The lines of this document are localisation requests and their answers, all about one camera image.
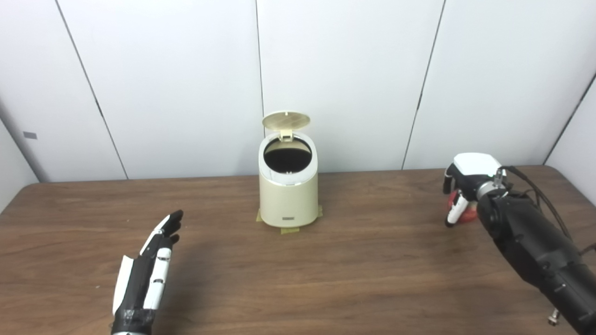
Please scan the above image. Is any cream round bin lid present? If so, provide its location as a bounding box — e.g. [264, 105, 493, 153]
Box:
[262, 111, 311, 141]

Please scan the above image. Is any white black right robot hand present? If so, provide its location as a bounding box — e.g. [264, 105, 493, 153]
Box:
[443, 153, 508, 228]

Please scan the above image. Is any red apple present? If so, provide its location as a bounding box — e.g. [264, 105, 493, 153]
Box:
[447, 191, 478, 225]

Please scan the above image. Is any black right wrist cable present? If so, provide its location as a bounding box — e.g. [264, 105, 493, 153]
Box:
[494, 165, 596, 255]

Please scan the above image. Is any cream-colored bin body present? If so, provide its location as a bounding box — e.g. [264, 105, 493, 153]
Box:
[258, 132, 319, 228]

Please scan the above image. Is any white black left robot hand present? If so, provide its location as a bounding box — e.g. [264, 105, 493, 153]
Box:
[112, 210, 184, 333]

